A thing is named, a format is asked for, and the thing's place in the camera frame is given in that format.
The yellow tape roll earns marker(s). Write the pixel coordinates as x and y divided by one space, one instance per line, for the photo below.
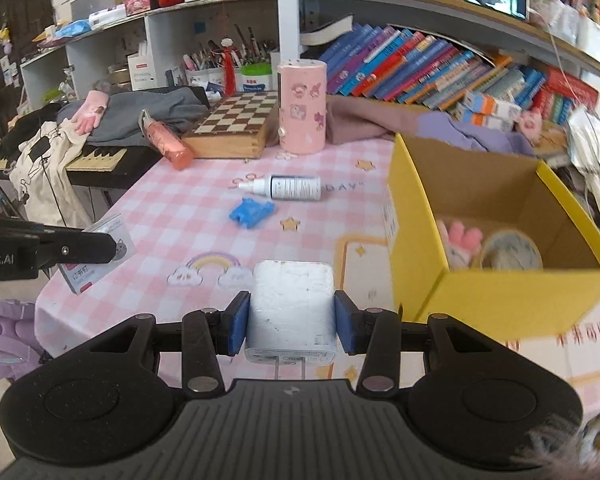
534 252

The thick dark book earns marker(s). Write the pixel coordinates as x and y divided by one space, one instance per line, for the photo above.
327 30

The pink bunny glove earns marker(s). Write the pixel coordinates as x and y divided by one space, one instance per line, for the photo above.
462 240

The white charger plug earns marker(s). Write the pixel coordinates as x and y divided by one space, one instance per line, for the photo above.
290 310

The yellow cardboard box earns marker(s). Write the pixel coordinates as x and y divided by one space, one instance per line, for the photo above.
505 295

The white dropper bottle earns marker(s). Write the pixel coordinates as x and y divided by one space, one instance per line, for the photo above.
295 187

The bunch of pens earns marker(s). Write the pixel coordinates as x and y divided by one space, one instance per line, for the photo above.
215 55

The green lid white jar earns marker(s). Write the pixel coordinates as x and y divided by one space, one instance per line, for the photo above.
256 79

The pink checked desktop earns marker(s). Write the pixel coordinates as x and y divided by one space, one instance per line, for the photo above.
180 220

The small white staples box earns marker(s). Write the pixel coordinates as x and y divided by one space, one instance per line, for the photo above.
95 277

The pink spray bottle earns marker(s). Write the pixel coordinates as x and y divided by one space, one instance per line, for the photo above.
167 145

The mauve cloth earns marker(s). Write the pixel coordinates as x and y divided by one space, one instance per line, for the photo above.
365 120

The purple backpack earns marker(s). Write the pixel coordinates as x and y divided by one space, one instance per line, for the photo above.
5 340

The cream printed tote bag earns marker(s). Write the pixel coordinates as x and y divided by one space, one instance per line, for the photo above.
40 180

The blue plastic pack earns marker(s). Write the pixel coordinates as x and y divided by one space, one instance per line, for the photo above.
72 28

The red boxed book set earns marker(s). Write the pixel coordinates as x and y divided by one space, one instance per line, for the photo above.
570 95

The black electronic keyboard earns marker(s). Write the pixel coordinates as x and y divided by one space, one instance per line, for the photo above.
105 172

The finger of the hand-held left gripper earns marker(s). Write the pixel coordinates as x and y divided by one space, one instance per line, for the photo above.
80 249

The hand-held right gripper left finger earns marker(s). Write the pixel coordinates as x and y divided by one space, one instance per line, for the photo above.
237 327

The grey cloth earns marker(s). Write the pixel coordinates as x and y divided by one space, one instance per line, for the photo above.
140 105

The pink knitted glove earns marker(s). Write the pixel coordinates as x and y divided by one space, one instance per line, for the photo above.
90 115

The blue crinkled packet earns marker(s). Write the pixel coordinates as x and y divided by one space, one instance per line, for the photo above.
250 212

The pink printed cylinder holder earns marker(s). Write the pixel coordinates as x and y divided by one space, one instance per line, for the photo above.
302 110

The lilac cloth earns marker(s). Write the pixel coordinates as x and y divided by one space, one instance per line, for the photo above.
460 132

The white box red label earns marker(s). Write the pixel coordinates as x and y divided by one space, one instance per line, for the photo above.
142 72

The pink pig toy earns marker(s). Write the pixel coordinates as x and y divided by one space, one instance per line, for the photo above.
530 126

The curved wooden bookshelf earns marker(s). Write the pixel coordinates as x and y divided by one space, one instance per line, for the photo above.
290 5

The orange and white carton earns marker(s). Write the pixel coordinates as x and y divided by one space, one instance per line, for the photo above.
492 102
480 117

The wooden chess box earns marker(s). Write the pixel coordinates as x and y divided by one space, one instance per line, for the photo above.
230 120

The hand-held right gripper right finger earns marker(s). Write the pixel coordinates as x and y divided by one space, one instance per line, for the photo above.
347 327

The red tassel ornament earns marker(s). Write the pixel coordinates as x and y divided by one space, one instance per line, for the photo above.
228 67

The row of colourful books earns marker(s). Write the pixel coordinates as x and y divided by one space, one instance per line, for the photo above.
420 67

